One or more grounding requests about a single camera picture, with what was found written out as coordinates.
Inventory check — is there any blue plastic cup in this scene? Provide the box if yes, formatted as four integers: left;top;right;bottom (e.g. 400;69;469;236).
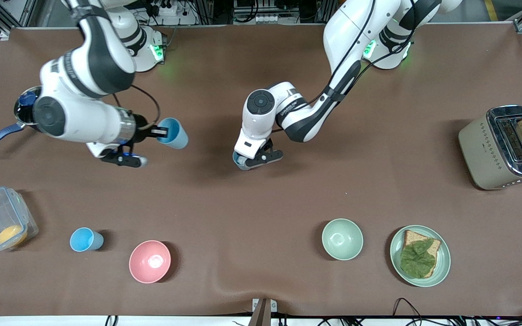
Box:
156;117;189;150
70;227;105;252

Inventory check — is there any brown table cover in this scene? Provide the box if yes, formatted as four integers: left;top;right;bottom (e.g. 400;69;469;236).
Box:
0;23;522;317

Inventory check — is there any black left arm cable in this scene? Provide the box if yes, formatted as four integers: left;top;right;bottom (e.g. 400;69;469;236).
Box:
320;0;420;105

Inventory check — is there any brown bread slice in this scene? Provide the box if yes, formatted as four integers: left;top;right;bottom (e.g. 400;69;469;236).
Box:
403;230;442;278

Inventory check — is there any pale green plate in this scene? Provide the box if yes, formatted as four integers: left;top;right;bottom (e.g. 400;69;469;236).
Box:
389;225;451;288

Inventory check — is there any black looped cable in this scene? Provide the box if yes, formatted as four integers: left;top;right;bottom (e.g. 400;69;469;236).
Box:
392;297;427;326

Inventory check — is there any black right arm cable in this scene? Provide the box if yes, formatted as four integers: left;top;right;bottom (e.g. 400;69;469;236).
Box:
111;84;161;130

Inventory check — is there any pink bowl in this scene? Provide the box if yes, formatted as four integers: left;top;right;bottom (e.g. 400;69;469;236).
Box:
129;240;172;284

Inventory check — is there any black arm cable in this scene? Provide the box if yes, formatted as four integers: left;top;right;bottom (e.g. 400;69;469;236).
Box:
111;84;161;130
320;0;420;105

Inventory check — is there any metal table edge bracket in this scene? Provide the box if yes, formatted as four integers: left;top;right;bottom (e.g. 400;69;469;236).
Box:
251;297;278;326

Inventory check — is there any grey-blue plastic cup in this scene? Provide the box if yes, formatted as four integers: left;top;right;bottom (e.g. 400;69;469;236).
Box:
232;151;255;172

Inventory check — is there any orange round food piece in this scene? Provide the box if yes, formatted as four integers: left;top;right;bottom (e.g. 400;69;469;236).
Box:
0;225;29;248

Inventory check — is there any beige steel toaster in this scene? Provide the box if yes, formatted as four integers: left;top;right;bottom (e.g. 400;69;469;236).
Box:
458;105;522;191

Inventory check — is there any green lettuce leaf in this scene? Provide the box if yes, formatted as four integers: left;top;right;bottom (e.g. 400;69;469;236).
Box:
400;239;437;278

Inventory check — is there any pale green bowl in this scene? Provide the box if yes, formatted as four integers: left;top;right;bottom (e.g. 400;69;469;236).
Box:
321;218;364;261

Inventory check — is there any white power strip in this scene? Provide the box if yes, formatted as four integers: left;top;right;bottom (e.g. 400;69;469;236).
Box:
158;0;181;17

